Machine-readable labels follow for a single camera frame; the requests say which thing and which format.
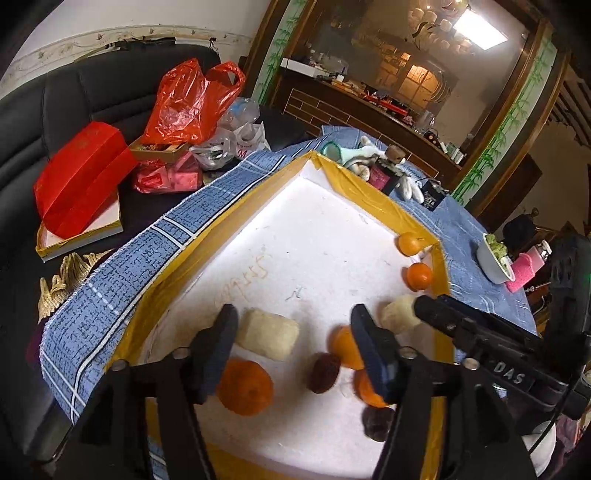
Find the pink plastic bag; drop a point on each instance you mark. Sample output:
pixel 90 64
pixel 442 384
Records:
pixel 171 177

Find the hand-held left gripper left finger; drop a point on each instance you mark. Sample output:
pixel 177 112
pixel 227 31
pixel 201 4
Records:
pixel 217 355

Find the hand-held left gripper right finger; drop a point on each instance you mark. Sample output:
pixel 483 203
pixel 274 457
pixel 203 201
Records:
pixel 373 360

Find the orange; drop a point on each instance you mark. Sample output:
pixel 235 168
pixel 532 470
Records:
pixel 345 346
pixel 367 390
pixel 244 387
pixel 419 276
pixel 408 243

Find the pink flask with knitted sleeve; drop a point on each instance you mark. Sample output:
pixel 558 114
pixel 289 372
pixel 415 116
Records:
pixel 524 272

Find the wooden counter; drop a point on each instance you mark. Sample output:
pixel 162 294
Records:
pixel 351 115

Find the straw woven bundle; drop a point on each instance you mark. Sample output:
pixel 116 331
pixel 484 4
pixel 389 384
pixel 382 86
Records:
pixel 69 281

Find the red plastic bag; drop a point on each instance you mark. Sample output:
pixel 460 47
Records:
pixel 184 106

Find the white foam box yellow tape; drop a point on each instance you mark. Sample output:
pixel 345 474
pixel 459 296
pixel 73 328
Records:
pixel 300 258

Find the dark purple plum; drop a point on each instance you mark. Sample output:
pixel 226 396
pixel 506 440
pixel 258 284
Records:
pixel 377 422
pixel 324 373

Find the black leather sofa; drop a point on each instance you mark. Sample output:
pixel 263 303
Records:
pixel 69 101

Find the wooden framed glass partition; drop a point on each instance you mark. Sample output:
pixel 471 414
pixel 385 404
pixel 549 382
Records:
pixel 508 115

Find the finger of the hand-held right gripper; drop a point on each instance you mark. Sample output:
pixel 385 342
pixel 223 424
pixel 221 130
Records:
pixel 461 321

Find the small black box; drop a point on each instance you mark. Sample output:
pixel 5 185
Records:
pixel 434 196

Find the white glove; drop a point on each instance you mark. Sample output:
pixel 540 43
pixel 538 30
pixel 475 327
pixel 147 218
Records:
pixel 411 188

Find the white bowl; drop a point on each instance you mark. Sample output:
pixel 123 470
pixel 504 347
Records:
pixel 491 267

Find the white gift box base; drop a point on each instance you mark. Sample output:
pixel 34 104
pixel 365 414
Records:
pixel 99 230

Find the blue plaid tablecloth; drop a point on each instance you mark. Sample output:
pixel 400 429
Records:
pixel 115 286

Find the clear plastic bag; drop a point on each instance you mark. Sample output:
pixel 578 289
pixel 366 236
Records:
pixel 231 138

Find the red gift box lid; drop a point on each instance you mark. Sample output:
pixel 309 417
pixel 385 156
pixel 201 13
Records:
pixel 83 180

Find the green lettuce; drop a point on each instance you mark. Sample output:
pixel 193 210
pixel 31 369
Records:
pixel 496 247

